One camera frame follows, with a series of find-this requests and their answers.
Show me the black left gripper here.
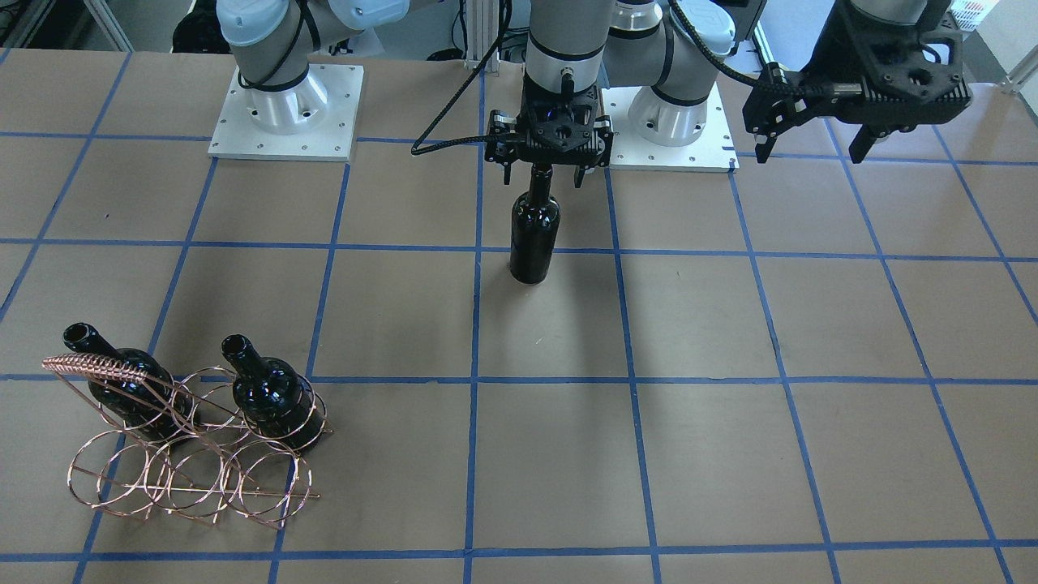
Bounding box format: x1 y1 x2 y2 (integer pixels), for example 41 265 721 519
742 4 972 164

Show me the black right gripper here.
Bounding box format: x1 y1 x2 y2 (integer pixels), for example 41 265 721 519
483 77 614 189

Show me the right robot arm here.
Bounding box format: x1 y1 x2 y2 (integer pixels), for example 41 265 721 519
208 1 612 183

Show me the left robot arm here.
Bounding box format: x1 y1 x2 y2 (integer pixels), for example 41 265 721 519
665 1 972 164

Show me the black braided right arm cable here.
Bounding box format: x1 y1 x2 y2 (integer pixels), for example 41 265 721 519
410 0 528 157

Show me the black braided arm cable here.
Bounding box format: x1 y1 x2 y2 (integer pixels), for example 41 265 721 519
410 0 528 157
665 0 779 90

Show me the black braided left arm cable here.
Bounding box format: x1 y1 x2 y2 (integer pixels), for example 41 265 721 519
665 0 779 90

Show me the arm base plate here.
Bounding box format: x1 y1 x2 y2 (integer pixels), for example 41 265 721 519
208 64 366 163
601 86 739 173

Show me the aluminium frame post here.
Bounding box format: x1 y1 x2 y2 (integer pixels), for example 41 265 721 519
460 0 503 69

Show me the copper wire wine basket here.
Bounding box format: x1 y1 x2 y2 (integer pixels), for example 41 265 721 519
40 354 320 530

